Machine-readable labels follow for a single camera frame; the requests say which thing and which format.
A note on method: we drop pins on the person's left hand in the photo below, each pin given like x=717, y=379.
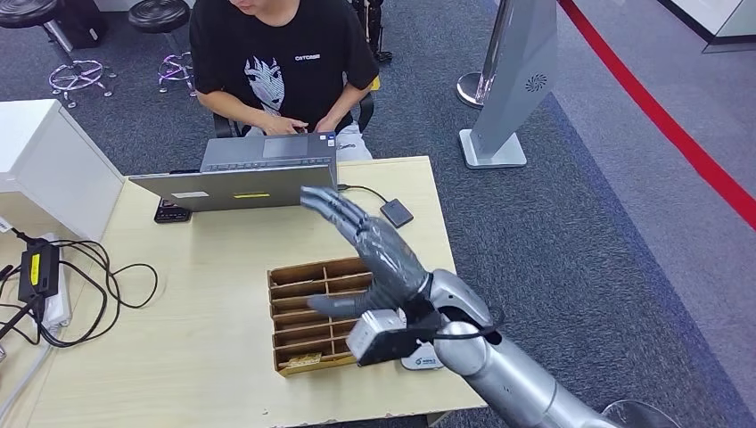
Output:
x=326, y=125

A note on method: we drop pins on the white cabinet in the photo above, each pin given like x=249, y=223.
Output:
x=53, y=153

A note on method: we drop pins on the person's right hand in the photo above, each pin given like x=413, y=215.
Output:
x=283, y=125

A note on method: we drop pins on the red floor tape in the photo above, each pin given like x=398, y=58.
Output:
x=649, y=112

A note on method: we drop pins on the brown wooden card organiser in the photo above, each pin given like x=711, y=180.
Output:
x=301, y=295

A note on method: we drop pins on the grey kiosk stand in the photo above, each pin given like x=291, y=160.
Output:
x=514, y=71

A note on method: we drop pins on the black phone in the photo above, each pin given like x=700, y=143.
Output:
x=172, y=212

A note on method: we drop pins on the grey laptop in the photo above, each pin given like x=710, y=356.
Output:
x=236, y=189

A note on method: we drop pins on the black power adapter yellow label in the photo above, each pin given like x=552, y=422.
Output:
x=38, y=272

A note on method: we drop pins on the person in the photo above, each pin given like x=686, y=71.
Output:
x=283, y=59

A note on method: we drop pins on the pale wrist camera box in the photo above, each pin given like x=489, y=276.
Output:
x=372, y=334

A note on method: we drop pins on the black tripod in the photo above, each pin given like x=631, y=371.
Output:
x=373, y=29

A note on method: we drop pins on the dark grey external drive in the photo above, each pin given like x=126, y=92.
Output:
x=397, y=212

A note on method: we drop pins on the gold room key card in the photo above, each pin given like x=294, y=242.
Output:
x=304, y=360

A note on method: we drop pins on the black bag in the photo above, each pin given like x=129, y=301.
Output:
x=82, y=23

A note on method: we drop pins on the white counter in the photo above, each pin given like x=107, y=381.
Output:
x=709, y=15

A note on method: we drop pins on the chrome stanchion post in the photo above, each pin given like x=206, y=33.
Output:
x=469, y=88

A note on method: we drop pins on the white power strip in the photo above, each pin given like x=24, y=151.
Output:
x=59, y=307

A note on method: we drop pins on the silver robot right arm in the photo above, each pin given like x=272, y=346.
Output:
x=508, y=378

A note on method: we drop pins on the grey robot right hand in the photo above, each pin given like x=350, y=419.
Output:
x=384, y=260

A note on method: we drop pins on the white card reader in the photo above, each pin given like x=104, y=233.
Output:
x=422, y=363

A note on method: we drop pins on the black stool chrome base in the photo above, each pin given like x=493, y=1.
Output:
x=23, y=10
x=158, y=15

